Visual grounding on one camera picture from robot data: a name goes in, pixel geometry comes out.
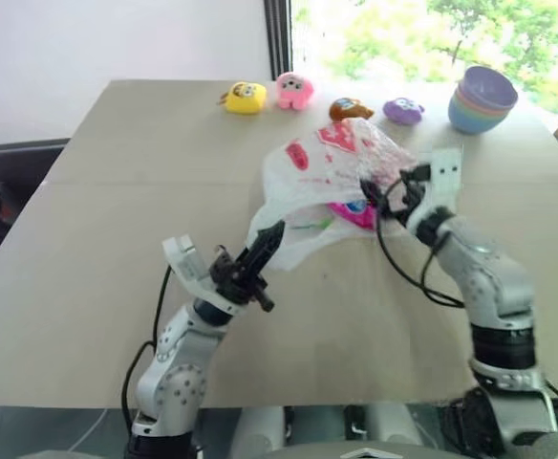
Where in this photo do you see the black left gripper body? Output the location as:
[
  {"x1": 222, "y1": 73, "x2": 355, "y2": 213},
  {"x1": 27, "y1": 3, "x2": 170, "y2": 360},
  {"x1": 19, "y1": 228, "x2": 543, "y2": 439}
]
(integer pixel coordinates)
[{"x1": 209, "y1": 251, "x2": 276, "y2": 313}]

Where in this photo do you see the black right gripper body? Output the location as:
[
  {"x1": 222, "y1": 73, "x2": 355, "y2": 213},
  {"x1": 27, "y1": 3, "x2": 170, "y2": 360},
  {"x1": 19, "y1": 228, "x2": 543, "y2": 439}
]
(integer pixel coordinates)
[{"x1": 382, "y1": 163, "x2": 434, "y2": 222}]

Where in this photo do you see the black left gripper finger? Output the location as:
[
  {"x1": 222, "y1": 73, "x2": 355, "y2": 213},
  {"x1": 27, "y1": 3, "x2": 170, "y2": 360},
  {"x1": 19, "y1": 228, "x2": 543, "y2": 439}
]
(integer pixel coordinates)
[
  {"x1": 247, "y1": 222, "x2": 287, "y2": 281},
  {"x1": 240, "y1": 223, "x2": 281, "y2": 269}
]

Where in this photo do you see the white red-printed plastic bag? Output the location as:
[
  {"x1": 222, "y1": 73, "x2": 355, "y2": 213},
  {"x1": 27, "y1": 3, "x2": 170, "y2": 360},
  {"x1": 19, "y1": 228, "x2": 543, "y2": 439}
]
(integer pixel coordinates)
[{"x1": 246, "y1": 118, "x2": 419, "y2": 273}]

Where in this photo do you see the magenta plush toy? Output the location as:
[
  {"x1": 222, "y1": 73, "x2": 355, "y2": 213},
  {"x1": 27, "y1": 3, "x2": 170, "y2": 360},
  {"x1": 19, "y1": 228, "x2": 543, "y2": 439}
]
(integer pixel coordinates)
[{"x1": 325, "y1": 198, "x2": 380, "y2": 231}]

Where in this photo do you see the purple plush toy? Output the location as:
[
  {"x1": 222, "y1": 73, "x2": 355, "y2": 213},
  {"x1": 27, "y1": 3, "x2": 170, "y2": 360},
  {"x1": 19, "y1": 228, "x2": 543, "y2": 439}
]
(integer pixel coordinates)
[{"x1": 382, "y1": 97, "x2": 426, "y2": 126}]

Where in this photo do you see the brown plush toy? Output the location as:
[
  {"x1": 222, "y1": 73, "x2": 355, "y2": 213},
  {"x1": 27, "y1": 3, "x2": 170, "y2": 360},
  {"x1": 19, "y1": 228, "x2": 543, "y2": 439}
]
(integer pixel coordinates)
[{"x1": 328, "y1": 97, "x2": 375, "y2": 122}]

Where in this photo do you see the blue plastic bowl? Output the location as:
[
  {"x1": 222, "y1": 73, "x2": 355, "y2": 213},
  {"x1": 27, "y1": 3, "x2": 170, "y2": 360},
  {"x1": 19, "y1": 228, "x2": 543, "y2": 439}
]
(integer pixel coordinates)
[{"x1": 447, "y1": 95, "x2": 508, "y2": 136}]

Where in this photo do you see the pink plastic bowl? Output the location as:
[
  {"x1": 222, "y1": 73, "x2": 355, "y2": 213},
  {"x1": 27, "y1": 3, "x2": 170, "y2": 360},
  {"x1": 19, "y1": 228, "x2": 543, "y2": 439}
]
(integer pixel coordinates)
[{"x1": 452, "y1": 86, "x2": 513, "y2": 118}]

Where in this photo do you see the pink plush toy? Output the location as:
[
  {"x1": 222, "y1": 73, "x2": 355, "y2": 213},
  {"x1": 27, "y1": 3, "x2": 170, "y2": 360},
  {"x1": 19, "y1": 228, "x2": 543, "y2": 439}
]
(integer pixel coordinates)
[{"x1": 275, "y1": 71, "x2": 316, "y2": 111}]

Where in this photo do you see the purple plastic bowl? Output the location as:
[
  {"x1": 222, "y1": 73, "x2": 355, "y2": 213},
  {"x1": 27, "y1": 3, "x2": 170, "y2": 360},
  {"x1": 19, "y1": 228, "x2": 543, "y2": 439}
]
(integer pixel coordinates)
[{"x1": 458, "y1": 65, "x2": 519, "y2": 110}]

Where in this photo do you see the yellow plush toy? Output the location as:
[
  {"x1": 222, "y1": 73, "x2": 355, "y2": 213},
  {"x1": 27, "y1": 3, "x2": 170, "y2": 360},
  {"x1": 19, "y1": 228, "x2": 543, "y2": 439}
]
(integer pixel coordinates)
[{"x1": 220, "y1": 80, "x2": 268, "y2": 115}]

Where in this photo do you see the silver robot torso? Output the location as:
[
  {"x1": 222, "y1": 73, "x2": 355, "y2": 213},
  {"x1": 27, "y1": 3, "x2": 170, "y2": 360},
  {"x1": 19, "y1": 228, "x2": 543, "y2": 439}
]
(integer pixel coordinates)
[{"x1": 233, "y1": 404, "x2": 455, "y2": 459}]

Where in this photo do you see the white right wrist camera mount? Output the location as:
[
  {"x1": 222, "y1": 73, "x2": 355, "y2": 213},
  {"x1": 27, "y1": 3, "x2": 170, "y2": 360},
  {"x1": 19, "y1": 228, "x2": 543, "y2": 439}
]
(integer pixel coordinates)
[{"x1": 405, "y1": 146, "x2": 464, "y2": 226}]

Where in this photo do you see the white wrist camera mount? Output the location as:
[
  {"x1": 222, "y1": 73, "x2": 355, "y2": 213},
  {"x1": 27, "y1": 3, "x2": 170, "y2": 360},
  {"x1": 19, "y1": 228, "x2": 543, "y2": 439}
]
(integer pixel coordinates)
[
  {"x1": 405, "y1": 146, "x2": 464, "y2": 226},
  {"x1": 161, "y1": 233, "x2": 219, "y2": 307}
]

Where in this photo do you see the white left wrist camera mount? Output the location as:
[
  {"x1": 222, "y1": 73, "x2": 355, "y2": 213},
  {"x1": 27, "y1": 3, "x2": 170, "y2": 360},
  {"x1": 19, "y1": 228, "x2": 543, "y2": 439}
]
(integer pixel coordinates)
[{"x1": 161, "y1": 233, "x2": 219, "y2": 307}]

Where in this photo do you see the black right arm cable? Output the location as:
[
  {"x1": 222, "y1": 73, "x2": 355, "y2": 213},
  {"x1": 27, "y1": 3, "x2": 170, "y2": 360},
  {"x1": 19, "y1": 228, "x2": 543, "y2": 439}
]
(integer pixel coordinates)
[{"x1": 375, "y1": 179, "x2": 466, "y2": 310}]

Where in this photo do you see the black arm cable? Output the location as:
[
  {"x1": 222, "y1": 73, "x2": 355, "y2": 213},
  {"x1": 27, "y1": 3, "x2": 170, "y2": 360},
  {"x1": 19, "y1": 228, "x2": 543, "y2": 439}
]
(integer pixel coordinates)
[
  {"x1": 375, "y1": 179, "x2": 466, "y2": 310},
  {"x1": 119, "y1": 263, "x2": 173, "y2": 427}
]

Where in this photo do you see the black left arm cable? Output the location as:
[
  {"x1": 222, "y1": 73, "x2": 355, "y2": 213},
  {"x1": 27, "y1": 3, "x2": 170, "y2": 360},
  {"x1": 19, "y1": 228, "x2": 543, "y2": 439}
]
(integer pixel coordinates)
[{"x1": 119, "y1": 263, "x2": 173, "y2": 427}]

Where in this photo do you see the dark window frame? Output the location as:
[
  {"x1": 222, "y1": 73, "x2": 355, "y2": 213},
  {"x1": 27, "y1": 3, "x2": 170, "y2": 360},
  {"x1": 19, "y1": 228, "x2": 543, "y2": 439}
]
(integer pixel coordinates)
[{"x1": 262, "y1": 0, "x2": 293, "y2": 81}]

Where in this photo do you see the thin white cable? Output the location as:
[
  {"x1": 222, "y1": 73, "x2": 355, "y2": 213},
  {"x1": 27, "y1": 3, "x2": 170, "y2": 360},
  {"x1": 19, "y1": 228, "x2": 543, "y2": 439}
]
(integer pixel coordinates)
[{"x1": 68, "y1": 408, "x2": 109, "y2": 453}]

